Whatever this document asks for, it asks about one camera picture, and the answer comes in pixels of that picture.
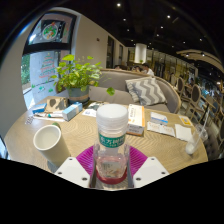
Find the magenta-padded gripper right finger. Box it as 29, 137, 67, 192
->
127, 145, 170, 189

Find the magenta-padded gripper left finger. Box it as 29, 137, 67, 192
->
54, 145, 99, 189

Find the clear water bottle white cap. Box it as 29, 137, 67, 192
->
93, 103, 131, 185

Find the cream ceramic cup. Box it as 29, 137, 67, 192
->
32, 124, 72, 168

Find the printed paper leaflet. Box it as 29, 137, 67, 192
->
146, 121, 176, 138

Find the clear plastic cup with straw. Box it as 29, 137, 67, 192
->
184, 108, 212, 156

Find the white blue packet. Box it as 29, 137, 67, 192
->
149, 111, 169, 126

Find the white orange carton box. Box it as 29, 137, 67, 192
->
126, 103, 146, 137

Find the light blue tissue box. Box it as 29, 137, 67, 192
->
62, 101, 84, 122

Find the white pen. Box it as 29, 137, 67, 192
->
33, 112, 64, 120

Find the yellow card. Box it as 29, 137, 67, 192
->
178, 115, 194, 127

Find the colourful printed leaflet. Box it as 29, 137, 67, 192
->
82, 101, 101, 118

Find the grey white chevron pillow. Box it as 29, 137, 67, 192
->
125, 77, 168, 106

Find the group of dining chairs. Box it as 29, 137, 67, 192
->
169, 74, 224, 134

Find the grey curved sofa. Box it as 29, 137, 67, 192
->
88, 68, 183, 114

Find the green potted plant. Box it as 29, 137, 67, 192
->
50, 54, 116, 105

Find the white round pillar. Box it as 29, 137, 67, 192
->
133, 43, 148, 64

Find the group of ceiling lights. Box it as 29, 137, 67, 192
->
114, 2, 208, 58

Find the framed wall poster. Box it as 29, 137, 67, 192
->
28, 14, 76, 46

